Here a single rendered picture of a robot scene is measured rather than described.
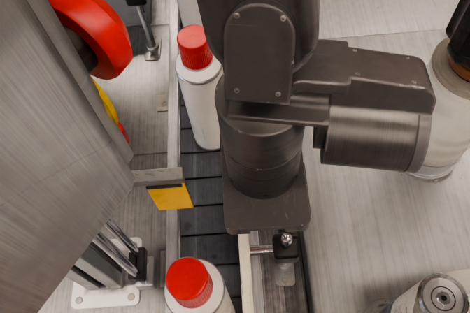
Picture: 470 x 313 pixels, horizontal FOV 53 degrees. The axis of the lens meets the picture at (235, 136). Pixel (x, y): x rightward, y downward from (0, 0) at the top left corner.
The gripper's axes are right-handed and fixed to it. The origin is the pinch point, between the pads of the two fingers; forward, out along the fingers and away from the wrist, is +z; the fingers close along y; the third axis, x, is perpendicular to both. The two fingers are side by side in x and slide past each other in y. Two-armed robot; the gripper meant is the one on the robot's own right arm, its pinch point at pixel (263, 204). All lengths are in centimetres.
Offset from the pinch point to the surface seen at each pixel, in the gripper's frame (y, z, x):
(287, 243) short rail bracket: -2.1, 7.1, -2.3
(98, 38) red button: -5.5, -32.0, 5.5
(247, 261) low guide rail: -3.1, 10.1, 2.1
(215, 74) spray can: 14.0, -2.3, 4.1
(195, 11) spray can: 26.9, 1.9, 6.7
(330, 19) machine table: 39.0, 19.2, -14.1
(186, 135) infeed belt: 15.7, 13.8, 9.6
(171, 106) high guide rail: 15.3, 5.6, 10.2
